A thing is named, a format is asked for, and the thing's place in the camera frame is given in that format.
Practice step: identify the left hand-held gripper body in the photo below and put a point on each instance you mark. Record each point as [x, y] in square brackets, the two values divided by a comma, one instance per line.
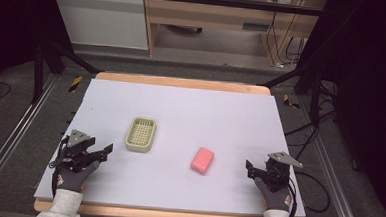
[78, 149]

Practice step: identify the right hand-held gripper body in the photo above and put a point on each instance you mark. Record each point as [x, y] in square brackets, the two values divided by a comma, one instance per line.
[278, 171]

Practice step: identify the person's right hand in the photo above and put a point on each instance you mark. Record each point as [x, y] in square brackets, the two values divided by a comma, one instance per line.
[278, 199]

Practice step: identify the person's left hand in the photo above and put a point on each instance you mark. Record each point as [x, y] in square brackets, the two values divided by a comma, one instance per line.
[73, 178]

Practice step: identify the beige slotted soap dish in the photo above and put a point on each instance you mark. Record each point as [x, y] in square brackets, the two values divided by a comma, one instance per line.
[141, 134]

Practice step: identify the pink soap bar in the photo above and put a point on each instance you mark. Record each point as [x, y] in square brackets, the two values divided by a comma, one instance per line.
[202, 160]

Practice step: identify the yellow black striped tape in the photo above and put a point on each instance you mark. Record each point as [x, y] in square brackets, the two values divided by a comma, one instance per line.
[289, 102]
[75, 84]

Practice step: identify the white foam board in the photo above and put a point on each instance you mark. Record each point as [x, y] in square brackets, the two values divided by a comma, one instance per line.
[187, 121]

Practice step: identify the black metal stand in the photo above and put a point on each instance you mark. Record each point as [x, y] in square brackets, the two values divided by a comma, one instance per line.
[310, 84]
[50, 61]

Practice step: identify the wooden table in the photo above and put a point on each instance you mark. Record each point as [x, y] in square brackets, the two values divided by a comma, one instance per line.
[182, 82]

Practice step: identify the white cabinet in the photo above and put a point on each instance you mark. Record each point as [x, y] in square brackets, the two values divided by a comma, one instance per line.
[102, 20]

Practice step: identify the wooden desk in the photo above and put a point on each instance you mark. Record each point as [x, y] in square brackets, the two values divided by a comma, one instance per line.
[212, 16]

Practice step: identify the silver floor rail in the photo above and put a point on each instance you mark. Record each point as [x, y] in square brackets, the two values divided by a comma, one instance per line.
[16, 136]
[334, 182]

